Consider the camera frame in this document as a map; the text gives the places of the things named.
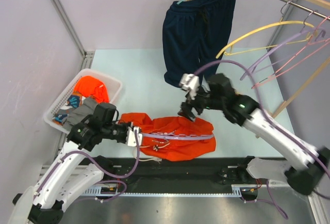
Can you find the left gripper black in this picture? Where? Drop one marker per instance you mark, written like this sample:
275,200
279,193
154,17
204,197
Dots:
126,125

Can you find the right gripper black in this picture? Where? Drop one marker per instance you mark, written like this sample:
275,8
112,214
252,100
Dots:
186,108

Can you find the purple notched hanger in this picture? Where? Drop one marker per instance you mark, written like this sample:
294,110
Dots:
177,137

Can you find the orange shorts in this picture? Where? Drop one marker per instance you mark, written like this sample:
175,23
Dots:
172,150

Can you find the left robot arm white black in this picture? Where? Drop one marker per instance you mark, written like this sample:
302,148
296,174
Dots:
74,170

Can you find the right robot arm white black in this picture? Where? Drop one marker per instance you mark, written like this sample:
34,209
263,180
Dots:
304,165

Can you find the navy blue shorts hanging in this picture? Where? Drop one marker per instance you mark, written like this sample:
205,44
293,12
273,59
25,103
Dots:
193,33

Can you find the pink hanger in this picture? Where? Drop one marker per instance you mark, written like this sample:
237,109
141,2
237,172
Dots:
314,39

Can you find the yellow hanger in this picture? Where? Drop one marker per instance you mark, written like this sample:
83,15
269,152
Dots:
256,32

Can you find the grey garment in basket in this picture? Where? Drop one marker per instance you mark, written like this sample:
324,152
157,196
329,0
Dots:
77,115

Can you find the white laundry basket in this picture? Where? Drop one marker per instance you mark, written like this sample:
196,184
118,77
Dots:
113,85

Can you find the blue patterned garment in basket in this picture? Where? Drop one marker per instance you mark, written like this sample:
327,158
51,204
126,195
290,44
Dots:
73,102

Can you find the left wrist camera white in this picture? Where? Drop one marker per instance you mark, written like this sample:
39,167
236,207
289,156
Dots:
134,137

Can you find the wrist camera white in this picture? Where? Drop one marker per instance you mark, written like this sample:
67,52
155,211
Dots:
190,84
134,137

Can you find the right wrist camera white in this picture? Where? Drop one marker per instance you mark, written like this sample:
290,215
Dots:
190,84

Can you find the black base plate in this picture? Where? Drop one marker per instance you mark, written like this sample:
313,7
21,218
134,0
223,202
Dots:
200,176

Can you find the white cable duct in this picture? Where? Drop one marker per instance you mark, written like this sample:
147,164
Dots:
235,192

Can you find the wooden clothes rack frame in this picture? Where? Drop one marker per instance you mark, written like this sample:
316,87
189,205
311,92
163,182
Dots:
304,89

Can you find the aluminium frame post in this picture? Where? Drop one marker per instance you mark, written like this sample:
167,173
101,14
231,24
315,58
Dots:
69,26

